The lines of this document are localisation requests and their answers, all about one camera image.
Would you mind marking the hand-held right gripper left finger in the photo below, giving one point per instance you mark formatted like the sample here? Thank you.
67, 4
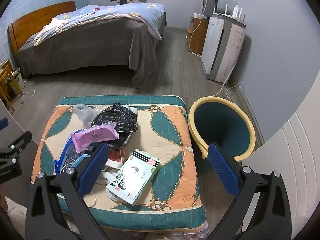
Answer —
92, 167

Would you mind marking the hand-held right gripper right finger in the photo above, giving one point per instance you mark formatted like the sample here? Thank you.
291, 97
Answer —
222, 170

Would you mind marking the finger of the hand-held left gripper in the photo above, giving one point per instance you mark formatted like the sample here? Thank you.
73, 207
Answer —
3, 123
20, 141

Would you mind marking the yellow teal round bin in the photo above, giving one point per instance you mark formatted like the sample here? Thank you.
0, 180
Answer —
220, 125

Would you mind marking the red white packet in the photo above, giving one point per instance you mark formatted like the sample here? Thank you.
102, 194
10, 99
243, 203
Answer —
115, 158

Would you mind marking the pink plastic packet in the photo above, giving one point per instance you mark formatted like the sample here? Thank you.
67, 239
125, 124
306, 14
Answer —
95, 136

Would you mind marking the wooden stool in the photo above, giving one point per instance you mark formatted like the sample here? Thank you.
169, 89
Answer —
6, 85

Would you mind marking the green white medicine box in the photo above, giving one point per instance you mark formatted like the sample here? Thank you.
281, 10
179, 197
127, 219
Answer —
135, 177

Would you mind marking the green white bucket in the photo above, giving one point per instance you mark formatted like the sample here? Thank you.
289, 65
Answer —
18, 80

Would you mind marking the black plastic bag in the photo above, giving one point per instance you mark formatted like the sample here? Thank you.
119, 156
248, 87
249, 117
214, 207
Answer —
115, 118

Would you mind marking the clear plastic bag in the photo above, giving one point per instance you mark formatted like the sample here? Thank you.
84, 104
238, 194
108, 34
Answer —
83, 112

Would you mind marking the printed teal orange cushion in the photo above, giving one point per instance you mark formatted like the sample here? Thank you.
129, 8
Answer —
175, 140

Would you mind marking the wooden headboard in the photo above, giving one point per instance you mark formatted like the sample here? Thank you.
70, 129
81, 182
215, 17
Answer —
37, 17

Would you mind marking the white grey air purifier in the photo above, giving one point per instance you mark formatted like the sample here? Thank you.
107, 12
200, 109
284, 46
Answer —
225, 47

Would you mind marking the bed with grey bedspread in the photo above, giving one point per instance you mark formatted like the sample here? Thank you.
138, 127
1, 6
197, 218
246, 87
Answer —
100, 45

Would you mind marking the wooden cabinet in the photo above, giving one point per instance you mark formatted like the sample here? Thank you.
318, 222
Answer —
198, 35

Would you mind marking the blue printed quilt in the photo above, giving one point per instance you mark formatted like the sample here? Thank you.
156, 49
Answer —
107, 12

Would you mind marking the white router with antennas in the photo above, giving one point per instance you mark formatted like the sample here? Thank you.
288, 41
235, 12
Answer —
232, 15

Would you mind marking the black monitor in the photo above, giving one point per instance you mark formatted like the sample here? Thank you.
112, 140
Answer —
210, 1

